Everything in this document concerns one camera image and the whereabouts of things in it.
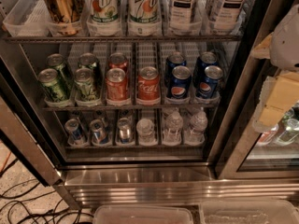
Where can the clear plastic container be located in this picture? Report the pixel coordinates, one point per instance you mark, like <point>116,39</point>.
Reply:
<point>122,214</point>
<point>248,212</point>

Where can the gold tall can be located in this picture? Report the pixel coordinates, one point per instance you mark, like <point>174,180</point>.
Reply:
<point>65,13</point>

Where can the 7up bottle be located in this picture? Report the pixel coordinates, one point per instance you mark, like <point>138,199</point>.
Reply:
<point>104,11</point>
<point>143,11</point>

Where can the blue pepsi can rear right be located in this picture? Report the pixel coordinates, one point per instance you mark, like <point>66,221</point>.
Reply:
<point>205,59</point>

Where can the left teas tea bottle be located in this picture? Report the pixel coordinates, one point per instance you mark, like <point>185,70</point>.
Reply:
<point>181,13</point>

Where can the right teas tea bottle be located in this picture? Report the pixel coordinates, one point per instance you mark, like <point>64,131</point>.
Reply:
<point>224,14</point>

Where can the left 7up bottle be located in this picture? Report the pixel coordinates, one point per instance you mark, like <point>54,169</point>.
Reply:
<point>104,11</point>

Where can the red coca cola can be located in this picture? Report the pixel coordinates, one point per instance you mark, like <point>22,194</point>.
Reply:
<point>148,84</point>

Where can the blue silver can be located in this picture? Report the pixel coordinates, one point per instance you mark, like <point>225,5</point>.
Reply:
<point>99,132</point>
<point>75,130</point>

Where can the stainless steel fridge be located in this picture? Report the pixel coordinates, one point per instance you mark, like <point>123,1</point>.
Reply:
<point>117,173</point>

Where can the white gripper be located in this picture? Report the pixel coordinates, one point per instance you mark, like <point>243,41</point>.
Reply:
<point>286,44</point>

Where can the blue silver can bottom left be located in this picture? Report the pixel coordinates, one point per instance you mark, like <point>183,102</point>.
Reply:
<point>75,130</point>

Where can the green can rear left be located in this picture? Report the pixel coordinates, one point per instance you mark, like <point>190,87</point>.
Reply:
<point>59,63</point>

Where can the glass fridge door right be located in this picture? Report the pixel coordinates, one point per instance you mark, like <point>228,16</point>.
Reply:
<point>272,154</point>

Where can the clear plastic container right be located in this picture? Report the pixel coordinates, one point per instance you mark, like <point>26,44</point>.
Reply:
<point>248,212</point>

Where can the green can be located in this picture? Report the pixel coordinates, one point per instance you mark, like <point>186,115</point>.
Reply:
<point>59,63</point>
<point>53,85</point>
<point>86,85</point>
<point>88,60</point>

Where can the green can front left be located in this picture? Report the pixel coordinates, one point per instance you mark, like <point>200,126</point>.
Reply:
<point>53,85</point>

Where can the blue pepsi can front right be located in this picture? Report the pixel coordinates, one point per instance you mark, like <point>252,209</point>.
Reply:
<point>209,81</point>

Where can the clear plastic container left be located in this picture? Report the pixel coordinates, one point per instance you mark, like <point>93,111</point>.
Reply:
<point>122,214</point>

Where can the blue pepsi can rear left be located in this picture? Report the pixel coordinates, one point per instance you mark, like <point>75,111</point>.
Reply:
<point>173,60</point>

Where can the teas tea bottle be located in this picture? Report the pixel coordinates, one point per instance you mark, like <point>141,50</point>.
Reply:
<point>224,14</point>
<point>181,13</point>

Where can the orange soda can rear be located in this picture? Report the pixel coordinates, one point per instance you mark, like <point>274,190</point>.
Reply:
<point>118,60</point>

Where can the orange soda can front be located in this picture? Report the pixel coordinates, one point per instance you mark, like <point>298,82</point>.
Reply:
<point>117,88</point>

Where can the blue pepsi can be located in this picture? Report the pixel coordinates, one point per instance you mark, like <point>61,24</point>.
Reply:
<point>209,81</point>
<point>173,60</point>
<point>180,82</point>
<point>205,59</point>

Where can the clear water bottle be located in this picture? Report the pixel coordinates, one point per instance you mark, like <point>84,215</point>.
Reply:
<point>172,129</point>
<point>195,132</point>
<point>145,131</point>

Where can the orange soda can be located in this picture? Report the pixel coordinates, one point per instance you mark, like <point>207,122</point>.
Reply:
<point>117,88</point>
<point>118,60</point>

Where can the steel fridge door left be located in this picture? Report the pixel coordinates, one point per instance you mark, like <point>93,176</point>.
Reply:
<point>15,136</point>

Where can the empty clear shelf bin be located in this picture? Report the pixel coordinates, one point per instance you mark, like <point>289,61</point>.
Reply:
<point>27,18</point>

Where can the right 7up bottle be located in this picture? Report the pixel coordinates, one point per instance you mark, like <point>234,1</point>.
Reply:
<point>143,11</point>

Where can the blue pepsi can front left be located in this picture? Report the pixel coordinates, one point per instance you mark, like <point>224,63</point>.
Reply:
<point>180,82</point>

